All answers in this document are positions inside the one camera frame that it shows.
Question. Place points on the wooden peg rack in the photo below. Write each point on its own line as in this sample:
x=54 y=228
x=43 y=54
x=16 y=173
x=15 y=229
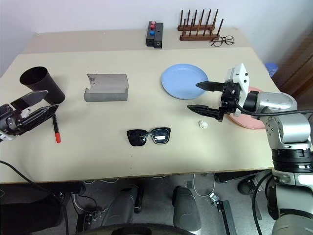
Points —
x=195 y=37

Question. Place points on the black metal bracket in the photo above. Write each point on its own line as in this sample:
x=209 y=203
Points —
x=226 y=215

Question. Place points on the black pen with red cap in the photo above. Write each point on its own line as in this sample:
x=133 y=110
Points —
x=57 y=135

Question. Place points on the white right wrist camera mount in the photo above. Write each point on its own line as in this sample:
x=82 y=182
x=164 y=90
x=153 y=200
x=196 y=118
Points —
x=243 y=80

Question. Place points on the black cup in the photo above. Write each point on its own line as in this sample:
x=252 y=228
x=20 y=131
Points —
x=46 y=84

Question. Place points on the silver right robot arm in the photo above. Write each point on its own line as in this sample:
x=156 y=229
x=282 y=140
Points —
x=276 y=100

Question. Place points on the black sunglasses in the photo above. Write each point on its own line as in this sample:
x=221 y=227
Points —
x=139 y=137

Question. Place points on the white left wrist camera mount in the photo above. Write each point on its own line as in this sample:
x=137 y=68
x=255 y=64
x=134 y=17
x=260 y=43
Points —
x=6 y=137

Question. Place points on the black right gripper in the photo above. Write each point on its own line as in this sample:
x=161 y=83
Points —
x=230 y=98

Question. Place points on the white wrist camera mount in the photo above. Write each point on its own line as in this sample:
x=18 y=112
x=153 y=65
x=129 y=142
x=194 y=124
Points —
x=243 y=80
x=6 y=137

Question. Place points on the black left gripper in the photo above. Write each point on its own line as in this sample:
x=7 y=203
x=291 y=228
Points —
x=9 y=121

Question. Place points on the plain black box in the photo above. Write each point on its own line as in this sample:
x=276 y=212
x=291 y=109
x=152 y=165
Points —
x=158 y=36

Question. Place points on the black table frame bar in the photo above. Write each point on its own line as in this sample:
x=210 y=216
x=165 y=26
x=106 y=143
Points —
x=49 y=188

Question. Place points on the pink plate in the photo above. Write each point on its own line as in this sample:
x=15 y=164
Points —
x=247 y=123

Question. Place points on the white crumpled paper ball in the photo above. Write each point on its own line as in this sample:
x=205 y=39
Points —
x=203 y=124

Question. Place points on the thin black-framed eyeglasses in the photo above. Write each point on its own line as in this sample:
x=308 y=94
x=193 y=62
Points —
x=216 y=43

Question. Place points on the blue water jug top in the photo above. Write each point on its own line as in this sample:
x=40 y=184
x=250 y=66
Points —
x=271 y=68

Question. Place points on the brown wooden door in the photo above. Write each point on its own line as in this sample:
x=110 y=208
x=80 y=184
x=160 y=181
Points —
x=298 y=61

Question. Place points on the grey glasses case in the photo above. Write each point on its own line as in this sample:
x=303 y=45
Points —
x=107 y=84

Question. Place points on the black box with coloured buttons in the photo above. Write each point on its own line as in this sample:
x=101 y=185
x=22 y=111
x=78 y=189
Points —
x=149 y=36

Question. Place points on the blue plate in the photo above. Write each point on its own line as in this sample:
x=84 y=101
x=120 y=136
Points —
x=182 y=80

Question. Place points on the grey rounded shape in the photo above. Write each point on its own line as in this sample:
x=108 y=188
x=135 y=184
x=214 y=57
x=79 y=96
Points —
x=122 y=208
x=185 y=208

